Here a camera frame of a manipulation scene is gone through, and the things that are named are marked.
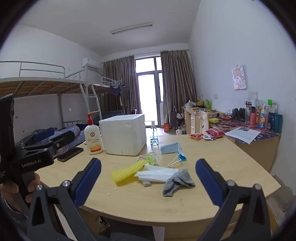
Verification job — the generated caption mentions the black headphones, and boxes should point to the black headphones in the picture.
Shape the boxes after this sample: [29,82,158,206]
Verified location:
[232,108,246,121]

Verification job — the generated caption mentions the white lotion pump bottle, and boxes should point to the white lotion pump bottle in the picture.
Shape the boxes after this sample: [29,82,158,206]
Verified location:
[84,113,104,155]

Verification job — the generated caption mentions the blue face mask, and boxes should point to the blue face mask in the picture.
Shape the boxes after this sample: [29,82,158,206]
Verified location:
[160,141,187,168]

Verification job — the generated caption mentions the wooden desk with drawers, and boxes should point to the wooden desk with drawers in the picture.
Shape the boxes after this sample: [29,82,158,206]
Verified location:
[181,106,225,135]

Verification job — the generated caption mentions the cartoon wall picture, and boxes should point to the cartoon wall picture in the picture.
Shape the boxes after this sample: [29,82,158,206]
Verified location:
[231,65,247,90]

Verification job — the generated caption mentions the light wooden desk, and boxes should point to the light wooden desk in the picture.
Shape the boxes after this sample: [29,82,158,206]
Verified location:
[235,132,281,173]

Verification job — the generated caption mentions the blue patchwork quilt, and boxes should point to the blue patchwork quilt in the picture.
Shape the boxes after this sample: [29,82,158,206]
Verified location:
[30,124,87,153]

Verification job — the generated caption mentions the hanging dark clothes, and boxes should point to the hanging dark clothes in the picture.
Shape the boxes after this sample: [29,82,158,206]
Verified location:
[110,85,122,98]

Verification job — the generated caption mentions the person's left forearm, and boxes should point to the person's left forearm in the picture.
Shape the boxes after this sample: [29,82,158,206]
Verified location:
[0,182,27,220]

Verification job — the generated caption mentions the glass balcony door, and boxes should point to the glass balcony door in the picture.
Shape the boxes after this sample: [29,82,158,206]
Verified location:
[135,55,163,124]

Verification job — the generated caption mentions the white cartoon print bottle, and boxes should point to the white cartoon print bottle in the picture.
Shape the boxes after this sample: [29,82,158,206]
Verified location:
[258,110,269,128]

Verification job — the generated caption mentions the white cloth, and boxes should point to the white cloth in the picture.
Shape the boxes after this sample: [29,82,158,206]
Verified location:
[134,168,179,183]

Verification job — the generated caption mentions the clear spray bottle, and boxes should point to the clear spray bottle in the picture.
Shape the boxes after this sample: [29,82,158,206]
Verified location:
[150,120,160,146]

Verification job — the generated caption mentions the clear water bottle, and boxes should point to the clear water bottle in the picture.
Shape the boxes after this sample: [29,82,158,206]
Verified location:
[244,99,253,125]

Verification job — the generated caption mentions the person's left hand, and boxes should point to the person's left hand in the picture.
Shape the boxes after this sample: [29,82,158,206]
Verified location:
[25,173,41,203]

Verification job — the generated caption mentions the white foam box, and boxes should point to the white foam box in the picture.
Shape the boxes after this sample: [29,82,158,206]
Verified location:
[99,113,147,156]

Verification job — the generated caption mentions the white air conditioner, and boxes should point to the white air conditioner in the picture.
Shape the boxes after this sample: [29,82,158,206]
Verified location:
[82,57,101,69]

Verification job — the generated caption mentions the black smartphone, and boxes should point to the black smartphone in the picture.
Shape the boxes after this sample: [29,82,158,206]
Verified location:
[57,147,84,162]

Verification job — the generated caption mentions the printed paper sheet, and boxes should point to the printed paper sheet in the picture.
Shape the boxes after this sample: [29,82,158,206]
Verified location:
[225,127,262,144]

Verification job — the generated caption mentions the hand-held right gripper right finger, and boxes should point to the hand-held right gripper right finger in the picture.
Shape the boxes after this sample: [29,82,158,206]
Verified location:
[195,159,272,241]

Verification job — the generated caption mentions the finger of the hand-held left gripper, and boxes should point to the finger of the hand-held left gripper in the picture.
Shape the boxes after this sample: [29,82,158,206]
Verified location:
[32,128,76,147]
[16,136,66,159]

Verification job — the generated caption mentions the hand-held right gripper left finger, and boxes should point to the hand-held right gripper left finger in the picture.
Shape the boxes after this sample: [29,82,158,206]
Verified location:
[25,158,102,241]

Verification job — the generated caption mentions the green snack wrapper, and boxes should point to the green snack wrapper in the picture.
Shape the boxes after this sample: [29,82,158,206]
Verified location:
[137,154,160,166]

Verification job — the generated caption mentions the white bed ladder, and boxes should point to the white bed ladder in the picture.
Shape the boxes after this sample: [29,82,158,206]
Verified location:
[80,83,102,121]

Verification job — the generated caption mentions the wooden smiley face chair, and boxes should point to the wooden smiley face chair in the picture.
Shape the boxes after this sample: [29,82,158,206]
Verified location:
[199,110,210,135]

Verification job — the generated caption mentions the metal bunk bed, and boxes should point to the metal bunk bed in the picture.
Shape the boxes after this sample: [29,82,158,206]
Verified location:
[92,76,127,116]
[0,61,102,149]

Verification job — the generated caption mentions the dark blue bottle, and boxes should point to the dark blue bottle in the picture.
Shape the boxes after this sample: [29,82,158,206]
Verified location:
[266,113,275,131]

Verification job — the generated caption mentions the brown curtain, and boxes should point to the brown curtain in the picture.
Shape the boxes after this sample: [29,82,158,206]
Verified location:
[102,55,140,115]
[160,49,197,116]

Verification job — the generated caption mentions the yellow foam net sleeve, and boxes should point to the yellow foam net sleeve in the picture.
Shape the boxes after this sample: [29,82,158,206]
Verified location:
[111,159,148,184]

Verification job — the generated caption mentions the ceiling tube light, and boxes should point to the ceiling tube light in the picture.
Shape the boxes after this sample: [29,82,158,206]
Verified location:
[111,22,153,35]

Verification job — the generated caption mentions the teal blue bottle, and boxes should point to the teal blue bottle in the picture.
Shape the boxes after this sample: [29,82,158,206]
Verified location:
[274,113,283,133]

